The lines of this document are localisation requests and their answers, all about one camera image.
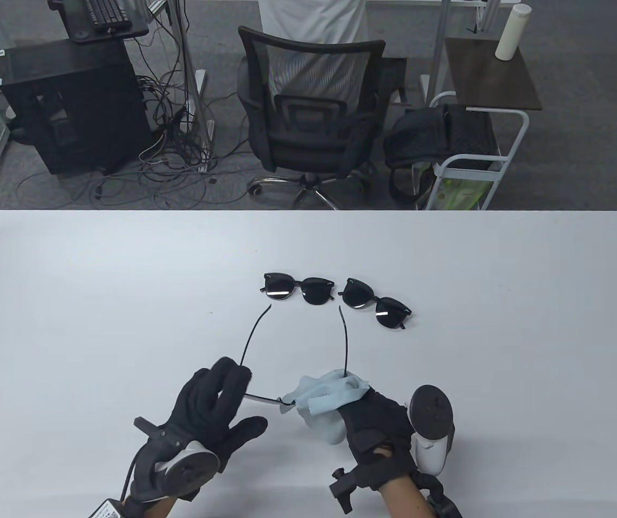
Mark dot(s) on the person's left hand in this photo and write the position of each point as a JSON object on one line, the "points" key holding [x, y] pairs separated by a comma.
{"points": [[205, 404]]}

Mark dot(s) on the black keyboard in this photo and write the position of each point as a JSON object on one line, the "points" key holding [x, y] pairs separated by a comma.
{"points": [[106, 12]]}

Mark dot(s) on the dark brown side table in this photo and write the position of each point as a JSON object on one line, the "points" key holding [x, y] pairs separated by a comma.
{"points": [[492, 81]]}

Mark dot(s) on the light blue cleaning cloth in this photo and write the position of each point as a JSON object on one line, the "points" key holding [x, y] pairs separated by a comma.
{"points": [[324, 410]]}

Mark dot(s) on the black keyboard tray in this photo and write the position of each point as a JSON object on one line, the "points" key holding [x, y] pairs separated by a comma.
{"points": [[73, 19]]}

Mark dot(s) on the black computer tower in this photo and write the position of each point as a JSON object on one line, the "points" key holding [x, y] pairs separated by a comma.
{"points": [[70, 108]]}

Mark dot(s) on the person's right forearm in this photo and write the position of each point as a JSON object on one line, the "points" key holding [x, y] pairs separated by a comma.
{"points": [[405, 499]]}

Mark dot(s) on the white metal desk frame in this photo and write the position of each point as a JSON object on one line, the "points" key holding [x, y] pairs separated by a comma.
{"points": [[439, 43]]}

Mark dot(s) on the black mesh office chair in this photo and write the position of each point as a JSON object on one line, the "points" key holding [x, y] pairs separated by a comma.
{"points": [[308, 145]]}

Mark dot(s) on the white desk leg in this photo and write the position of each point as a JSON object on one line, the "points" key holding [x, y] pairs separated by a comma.
{"points": [[192, 81]]}

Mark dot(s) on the black backpack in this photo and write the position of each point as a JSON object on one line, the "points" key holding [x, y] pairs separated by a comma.
{"points": [[427, 135]]}

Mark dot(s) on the black sunglasses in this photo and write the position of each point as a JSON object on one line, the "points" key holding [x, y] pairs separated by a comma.
{"points": [[316, 291], [389, 313], [265, 400]]}

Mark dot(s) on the person's right hand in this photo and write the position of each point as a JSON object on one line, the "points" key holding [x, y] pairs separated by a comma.
{"points": [[375, 426]]}

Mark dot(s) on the grey and white controller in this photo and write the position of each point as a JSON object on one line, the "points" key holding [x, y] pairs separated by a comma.
{"points": [[432, 415], [184, 469]]}

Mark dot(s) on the white cylindrical bottle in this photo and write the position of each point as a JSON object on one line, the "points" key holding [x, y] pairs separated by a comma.
{"points": [[510, 32]]}

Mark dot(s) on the person's left forearm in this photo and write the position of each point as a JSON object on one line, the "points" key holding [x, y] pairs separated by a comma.
{"points": [[160, 508]]}

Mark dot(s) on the green packet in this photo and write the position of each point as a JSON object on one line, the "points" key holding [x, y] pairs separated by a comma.
{"points": [[462, 194]]}

